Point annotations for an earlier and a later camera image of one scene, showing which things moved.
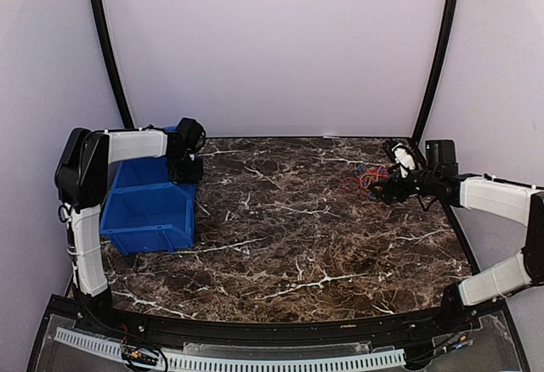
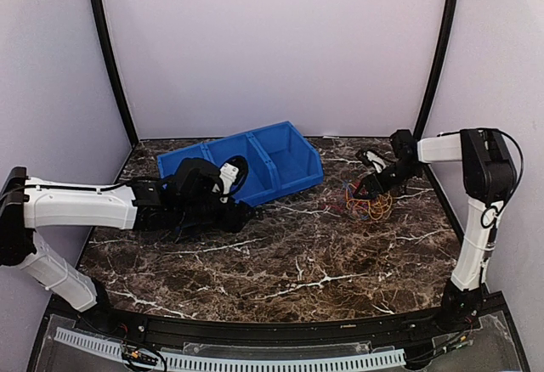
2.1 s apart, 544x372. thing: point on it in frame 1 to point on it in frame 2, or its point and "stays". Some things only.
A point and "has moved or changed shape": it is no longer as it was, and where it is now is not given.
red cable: (377, 172) has moved or changed shape
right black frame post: (447, 46) stays
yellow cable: (370, 180) has moved or changed shape
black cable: (371, 195) to (351, 201)
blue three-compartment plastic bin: (144, 211) to (279, 160)
